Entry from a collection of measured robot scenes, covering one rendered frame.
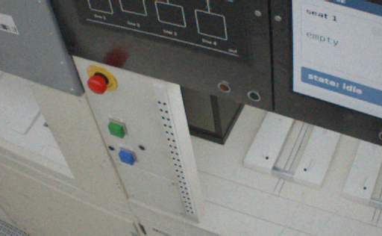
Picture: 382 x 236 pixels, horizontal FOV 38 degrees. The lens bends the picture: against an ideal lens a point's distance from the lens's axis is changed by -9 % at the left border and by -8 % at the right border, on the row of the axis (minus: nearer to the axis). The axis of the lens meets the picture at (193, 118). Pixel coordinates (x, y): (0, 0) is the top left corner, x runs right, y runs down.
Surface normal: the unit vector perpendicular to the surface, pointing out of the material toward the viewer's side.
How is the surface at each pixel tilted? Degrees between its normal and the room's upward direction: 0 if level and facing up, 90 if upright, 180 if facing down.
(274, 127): 0
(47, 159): 0
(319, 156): 0
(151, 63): 90
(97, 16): 90
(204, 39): 90
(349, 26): 90
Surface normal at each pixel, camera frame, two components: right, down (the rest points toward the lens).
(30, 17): -0.43, 0.74
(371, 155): -0.11, -0.61
